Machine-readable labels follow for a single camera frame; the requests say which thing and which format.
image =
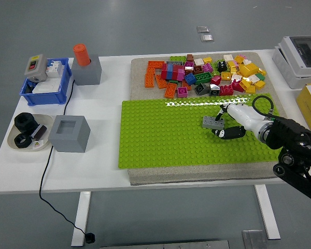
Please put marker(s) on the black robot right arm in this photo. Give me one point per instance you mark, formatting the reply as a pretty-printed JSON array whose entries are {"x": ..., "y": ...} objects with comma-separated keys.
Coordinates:
[{"x": 287, "y": 132}]

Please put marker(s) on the short grey metal plate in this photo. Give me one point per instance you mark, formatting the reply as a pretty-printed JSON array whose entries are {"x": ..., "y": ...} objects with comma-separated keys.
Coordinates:
[{"x": 254, "y": 240}]

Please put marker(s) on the orange building brick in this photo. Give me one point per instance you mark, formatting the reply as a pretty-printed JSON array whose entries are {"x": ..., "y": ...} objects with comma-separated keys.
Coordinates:
[
  {"x": 155, "y": 64},
  {"x": 161, "y": 83},
  {"x": 149, "y": 81},
  {"x": 170, "y": 90},
  {"x": 150, "y": 70},
  {"x": 186, "y": 87}
]

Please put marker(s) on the red tall brick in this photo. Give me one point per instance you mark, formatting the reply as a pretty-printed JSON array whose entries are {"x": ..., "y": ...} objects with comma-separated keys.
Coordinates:
[
  {"x": 164, "y": 72},
  {"x": 175, "y": 72}
]

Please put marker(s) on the grey block with square hole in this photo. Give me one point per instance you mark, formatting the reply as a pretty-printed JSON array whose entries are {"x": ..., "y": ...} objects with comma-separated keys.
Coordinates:
[{"x": 67, "y": 142}]

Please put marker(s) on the small green building brick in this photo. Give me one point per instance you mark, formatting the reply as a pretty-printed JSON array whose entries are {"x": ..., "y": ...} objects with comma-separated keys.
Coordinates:
[{"x": 261, "y": 77}]

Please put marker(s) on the grey building brick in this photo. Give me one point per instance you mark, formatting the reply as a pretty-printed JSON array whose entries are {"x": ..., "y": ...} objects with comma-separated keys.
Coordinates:
[{"x": 208, "y": 123}]

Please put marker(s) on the white building brick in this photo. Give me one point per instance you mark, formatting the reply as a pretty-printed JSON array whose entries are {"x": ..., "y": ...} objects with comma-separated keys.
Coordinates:
[
  {"x": 236, "y": 78},
  {"x": 228, "y": 58},
  {"x": 247, "y": 62},
  {"x": 199, "y": 61},
  {"x": 254, "y": 78}
]

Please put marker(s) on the orange cylinder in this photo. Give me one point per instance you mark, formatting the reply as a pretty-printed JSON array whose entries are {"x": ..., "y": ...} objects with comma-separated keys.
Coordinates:
[{"x": 81, "y": 54}]

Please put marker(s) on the blue tall brick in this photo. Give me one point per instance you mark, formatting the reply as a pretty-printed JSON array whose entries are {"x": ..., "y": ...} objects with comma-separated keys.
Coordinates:
[{"x": 170, "y": 72}]

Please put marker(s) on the blue plastic bin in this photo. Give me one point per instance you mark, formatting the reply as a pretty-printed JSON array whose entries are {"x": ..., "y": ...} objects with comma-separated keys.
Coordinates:
[{"x": 45, "y": 99}]

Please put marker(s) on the white warning label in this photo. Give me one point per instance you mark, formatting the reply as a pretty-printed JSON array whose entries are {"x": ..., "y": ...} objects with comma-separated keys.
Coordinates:
[{"x": 36, "y": 146}]

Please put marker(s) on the dark grey slope brick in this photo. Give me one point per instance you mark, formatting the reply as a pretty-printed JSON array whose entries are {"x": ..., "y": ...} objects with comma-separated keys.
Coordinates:
[{"x": 201, "y": 89}]

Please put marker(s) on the grey push-button switch box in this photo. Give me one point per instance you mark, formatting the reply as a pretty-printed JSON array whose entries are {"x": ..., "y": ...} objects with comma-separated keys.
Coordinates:
[{"x": 35, "y": 66}]

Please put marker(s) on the pink tall brick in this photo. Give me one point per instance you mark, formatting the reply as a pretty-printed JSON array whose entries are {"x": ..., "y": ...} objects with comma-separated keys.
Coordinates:
[{"x": 181, "y": 75}]

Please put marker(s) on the dark grey long brick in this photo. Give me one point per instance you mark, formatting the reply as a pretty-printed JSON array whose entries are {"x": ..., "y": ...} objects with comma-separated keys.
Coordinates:
[{"x": 175, "y": 63}]

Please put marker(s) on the long grey metal plate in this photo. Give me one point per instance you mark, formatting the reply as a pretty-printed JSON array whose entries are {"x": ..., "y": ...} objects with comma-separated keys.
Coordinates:
[{"x": 171, "y": 245}]

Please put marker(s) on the brown sanding drum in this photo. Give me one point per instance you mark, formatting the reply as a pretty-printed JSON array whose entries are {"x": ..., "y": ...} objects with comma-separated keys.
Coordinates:
[{"x": 40, "y": 131}]

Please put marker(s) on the grey block with round hole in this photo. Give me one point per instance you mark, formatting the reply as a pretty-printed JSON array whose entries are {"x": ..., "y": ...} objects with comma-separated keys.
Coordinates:
[{"x": 88, "y": 75}]

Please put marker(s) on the white switch panel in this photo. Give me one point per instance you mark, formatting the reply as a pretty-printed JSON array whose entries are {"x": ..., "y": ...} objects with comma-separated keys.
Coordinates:
[{"x": 48, "y": 85}]

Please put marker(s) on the large yellow building brick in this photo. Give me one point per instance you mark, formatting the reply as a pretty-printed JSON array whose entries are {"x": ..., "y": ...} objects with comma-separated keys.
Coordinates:
[{"x": 247, "y": 69}]

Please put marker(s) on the cream oval tray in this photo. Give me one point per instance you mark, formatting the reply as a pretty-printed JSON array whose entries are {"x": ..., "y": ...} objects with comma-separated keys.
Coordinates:
[{"x": 47, "y": 120}]

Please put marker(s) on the small black hex nut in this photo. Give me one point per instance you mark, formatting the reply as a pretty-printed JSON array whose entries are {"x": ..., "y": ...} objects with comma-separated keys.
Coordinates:
[{"x": 16, "y": 141}]

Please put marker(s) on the green studded baseplate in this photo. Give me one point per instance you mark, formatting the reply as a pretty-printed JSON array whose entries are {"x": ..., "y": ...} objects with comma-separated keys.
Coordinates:
[{"x": 158, "y": 135}]

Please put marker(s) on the dark green flat brick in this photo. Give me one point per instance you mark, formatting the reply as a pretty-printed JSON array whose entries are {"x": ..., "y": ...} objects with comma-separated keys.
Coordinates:
[{"x": 172, "y": 81}]

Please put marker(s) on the white electrical enclosure box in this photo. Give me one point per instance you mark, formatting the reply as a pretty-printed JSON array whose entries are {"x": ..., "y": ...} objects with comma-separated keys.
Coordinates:
[{"x": 287, "y": 59}]

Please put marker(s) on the white table leg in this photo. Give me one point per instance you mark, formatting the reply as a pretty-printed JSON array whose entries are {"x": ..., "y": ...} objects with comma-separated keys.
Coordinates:
[
  {"x": 80, "y": 220},
  {"x": 270, "y": 220}
]

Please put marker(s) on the brown square brick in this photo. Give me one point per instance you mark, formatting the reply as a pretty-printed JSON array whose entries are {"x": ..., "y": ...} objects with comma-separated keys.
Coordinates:
[{"x": 197, "y": 70}]

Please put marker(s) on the black building brick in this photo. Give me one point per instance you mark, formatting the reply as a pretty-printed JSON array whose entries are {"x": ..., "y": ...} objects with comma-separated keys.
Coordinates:
[{"x": 222, "y": 67}]

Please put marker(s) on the lime green building brick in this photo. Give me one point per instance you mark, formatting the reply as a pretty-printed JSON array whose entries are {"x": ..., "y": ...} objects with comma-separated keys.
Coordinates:
[{"x": 215, "y": 64}]

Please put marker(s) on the white circuit breaker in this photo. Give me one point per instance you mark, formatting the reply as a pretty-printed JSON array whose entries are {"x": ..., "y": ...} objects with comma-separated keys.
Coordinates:
[{"x": 54, "y": 68}]

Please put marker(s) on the grey-brown foam mat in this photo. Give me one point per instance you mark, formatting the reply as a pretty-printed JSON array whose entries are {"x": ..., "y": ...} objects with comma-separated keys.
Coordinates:
[{"x": 140, "y": 85}]

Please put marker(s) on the lime green flat brick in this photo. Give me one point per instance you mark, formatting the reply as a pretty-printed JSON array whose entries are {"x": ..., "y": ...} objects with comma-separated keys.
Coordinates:
[{"x": 176, "y": 58}]

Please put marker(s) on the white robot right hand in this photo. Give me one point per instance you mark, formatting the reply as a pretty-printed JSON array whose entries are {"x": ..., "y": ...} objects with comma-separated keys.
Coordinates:
[{"x": 246, "y": 118}]

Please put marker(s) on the small black device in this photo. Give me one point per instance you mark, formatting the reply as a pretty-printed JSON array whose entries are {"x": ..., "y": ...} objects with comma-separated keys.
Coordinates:
[{"x": 29, "y": 88}]

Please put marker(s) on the large black hex nut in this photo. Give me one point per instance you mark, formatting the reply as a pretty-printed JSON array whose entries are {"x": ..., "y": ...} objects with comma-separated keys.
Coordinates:
[{"x": 18, "y": 123}]

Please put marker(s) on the small brown brick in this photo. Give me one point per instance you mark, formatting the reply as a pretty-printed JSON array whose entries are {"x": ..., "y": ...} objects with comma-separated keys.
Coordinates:
[{"x": 190, "y": 57}]

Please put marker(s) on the pink building brick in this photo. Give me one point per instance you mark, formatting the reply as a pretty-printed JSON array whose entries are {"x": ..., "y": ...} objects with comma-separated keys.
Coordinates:
[{"x": 244, "y": 56}]

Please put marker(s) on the crimson building brick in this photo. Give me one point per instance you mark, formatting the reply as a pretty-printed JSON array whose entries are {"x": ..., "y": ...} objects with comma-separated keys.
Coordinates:
[{"x": 215, "y": 80}]

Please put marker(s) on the metal floor socket cover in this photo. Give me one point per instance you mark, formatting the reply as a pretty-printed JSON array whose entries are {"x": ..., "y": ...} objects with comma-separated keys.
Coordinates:
[
  {"x": 203, "y": 29},
  {"x": 206, "y": 38}
]

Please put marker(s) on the silver slope brick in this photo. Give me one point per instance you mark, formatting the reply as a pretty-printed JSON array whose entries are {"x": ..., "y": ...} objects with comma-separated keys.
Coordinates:
[{"x": 214, "y": 90}]

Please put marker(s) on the blue square brick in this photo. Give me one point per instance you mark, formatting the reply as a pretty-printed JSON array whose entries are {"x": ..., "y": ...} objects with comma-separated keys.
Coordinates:
[{"x": 190, "y": 79}]

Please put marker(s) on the red building brick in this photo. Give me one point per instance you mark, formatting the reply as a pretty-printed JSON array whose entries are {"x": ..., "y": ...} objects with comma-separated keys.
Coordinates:
[
  {"x": 226, "y": 90},
  {"x": 237, "y": 86}
]

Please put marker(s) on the magenta building brick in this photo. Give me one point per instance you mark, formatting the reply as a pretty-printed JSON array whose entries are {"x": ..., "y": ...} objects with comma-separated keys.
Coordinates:
[
  {"x": 189, "y": 64},
  {"x": 208, "y": 68},
  {"x": 182, "y": 92}
]

